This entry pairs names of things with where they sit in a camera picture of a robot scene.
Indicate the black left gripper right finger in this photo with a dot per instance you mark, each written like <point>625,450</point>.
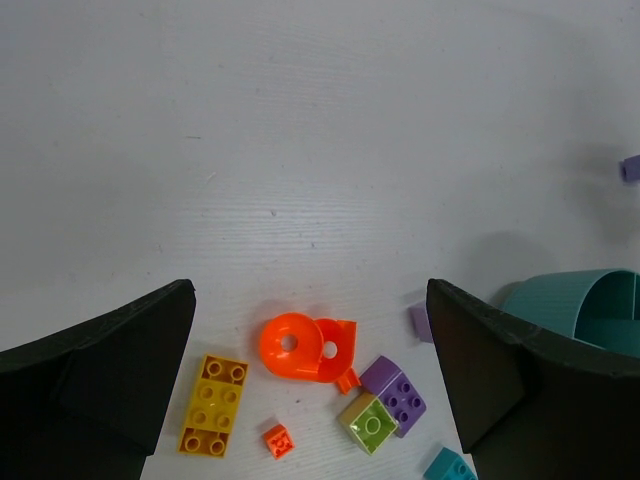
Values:
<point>529,403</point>

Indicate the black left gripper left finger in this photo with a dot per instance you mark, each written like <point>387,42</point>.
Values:
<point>89,401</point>

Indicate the teal square lego brick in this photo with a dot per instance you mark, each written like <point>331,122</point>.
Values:
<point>449,465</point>

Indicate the small lavender lego piece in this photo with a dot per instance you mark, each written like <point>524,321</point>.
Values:
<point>420,322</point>

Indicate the purple curved lego brick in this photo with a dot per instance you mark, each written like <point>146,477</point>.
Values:
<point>391,385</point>

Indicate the lavender lego brick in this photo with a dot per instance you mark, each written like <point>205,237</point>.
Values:
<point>630,169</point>

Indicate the teal round divided container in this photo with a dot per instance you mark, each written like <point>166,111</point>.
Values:
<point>596,307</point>

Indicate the yellow long lego brick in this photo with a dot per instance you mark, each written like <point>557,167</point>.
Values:
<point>213,407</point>

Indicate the lime green square lego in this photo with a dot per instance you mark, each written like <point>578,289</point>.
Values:
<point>367,422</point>

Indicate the small orange square lego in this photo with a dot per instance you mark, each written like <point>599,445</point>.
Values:
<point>278,441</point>

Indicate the orange funnel lego piece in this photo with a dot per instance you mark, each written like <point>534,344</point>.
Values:
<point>295,346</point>

